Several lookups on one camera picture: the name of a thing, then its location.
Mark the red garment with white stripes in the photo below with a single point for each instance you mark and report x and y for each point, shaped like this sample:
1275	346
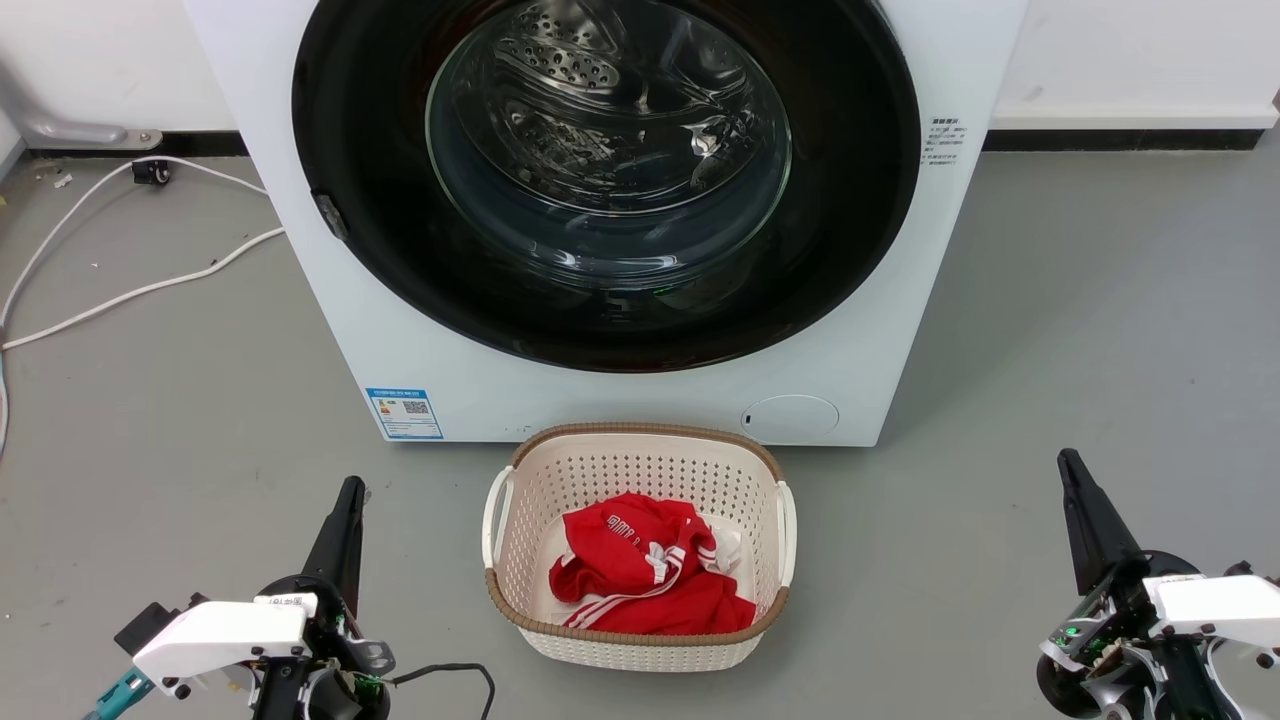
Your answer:
640	570

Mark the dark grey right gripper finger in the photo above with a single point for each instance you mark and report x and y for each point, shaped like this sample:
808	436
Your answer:
1092	540

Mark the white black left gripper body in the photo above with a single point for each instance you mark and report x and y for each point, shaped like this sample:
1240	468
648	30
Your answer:
220	635

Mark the black round glass washer door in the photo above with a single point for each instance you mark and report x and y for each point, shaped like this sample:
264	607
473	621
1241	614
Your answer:
850	220

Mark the blue energy label sticker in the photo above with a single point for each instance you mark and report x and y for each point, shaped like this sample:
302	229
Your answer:
404	414

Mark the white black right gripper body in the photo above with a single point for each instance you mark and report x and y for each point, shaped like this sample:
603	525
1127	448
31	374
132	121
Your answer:
1215	605

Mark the cream plastic laundry basket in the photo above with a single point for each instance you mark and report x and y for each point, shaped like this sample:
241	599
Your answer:
640	470

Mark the round white filter cover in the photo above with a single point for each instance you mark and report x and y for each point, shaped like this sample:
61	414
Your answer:
790	418

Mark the small black plug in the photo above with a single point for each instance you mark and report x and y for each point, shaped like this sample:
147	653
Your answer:
150	172

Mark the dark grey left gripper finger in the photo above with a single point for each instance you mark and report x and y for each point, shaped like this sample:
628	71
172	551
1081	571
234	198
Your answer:
340	550

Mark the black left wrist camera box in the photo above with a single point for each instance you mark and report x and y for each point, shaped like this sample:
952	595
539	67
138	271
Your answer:
138	628

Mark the metal door hinge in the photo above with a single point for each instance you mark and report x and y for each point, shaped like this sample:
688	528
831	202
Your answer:
331	215

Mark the white front-load washing machine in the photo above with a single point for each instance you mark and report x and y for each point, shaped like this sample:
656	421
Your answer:
600	405

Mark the small printed text sticker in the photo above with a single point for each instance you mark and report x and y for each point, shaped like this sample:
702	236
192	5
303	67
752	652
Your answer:
944	140

